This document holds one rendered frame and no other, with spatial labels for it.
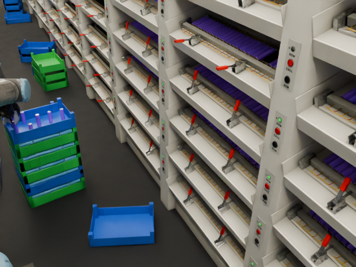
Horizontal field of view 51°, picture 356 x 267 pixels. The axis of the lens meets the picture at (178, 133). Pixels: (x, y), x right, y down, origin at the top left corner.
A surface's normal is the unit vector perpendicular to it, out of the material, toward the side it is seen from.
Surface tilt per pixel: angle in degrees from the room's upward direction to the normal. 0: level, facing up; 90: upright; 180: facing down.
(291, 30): 90
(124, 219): 0
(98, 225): 0
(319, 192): 18
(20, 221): 0
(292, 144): 90
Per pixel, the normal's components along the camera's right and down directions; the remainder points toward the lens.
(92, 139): 0.01, -0.84
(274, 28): -0.84, 0.49
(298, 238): -0.26, -0.73
